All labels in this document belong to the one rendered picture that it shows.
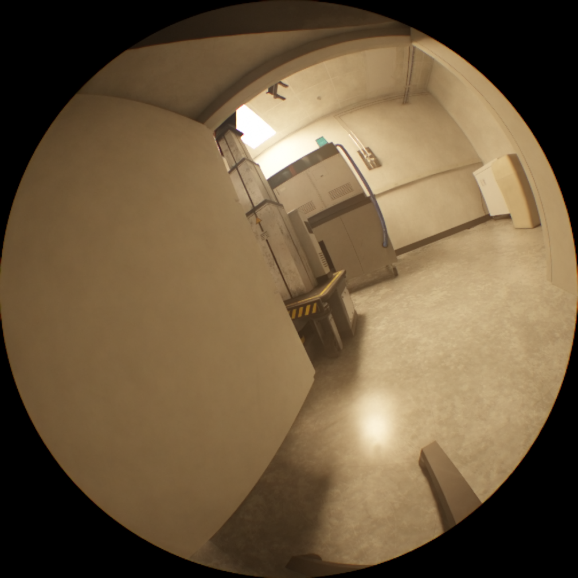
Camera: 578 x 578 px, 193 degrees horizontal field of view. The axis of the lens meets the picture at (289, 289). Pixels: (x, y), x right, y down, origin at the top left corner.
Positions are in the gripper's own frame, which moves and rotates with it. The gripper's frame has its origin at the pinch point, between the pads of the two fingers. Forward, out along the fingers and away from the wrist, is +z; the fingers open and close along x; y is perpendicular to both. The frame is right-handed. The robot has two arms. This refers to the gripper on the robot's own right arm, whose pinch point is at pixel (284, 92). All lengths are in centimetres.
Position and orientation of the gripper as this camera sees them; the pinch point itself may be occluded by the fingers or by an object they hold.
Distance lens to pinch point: 147.0
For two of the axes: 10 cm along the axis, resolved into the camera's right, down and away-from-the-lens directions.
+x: 1.3, 1.8, -9.8
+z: 7.2, 6.6, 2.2
